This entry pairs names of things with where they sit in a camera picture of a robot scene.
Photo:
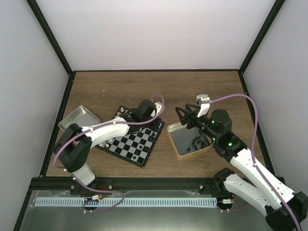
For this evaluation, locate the black enclosure frame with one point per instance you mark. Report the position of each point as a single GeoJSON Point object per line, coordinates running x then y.
{"type": "Point", "coordinates": [71, 76]}

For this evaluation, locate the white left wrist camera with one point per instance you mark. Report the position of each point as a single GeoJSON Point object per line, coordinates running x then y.
{"type": "Point", "coordinates": [158, 107]}

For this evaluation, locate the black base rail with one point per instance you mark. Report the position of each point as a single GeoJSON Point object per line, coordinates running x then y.
{"type": "Point", "coordinates": [204, 186]}

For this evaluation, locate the tan metal tray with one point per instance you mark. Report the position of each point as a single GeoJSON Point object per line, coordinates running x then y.
{"type": "Point", "coordinates": [185, 142]}

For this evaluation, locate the silver metal tray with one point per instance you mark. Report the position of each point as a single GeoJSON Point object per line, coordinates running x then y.
{"type": "Point", "coordinates": [81, 116]}

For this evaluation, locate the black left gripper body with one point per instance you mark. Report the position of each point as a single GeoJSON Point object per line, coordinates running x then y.
{"type": "Point", "coordinates": [153, 127]}

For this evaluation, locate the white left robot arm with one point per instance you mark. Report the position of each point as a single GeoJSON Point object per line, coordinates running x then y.
{"type": "Point", "coordinates": [72, 149]}

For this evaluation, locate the black white chessboard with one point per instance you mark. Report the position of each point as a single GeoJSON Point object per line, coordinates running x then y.
{"type": "Point", "coordinates": [128, 146]}

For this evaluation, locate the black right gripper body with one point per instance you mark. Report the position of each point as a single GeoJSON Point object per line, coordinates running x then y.
{"type": "Point", "coordinates": [208, 131]}

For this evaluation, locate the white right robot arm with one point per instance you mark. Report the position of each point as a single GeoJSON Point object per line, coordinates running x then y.
{"type": "Point", "coordinates": [282, 208]}

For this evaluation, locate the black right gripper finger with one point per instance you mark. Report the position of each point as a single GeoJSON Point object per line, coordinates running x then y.
{"type": "Point", "coordinates": [182, 114]}
{"type": "Point", "coordinates": [192, 108]}

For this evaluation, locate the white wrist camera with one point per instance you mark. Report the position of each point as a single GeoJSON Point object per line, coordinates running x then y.
{"type": "Point", "coordinates": [158, 107]}
{"type": "Point", "coordinates": [203, 102]}

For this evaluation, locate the light blue slotted strip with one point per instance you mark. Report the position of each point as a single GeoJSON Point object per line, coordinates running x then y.
{"type": "Point", "coordinates": [128, 202]}

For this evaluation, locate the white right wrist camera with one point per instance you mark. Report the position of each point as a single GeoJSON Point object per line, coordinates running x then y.
{"type": "Point", "coordinates": [203, 102]}

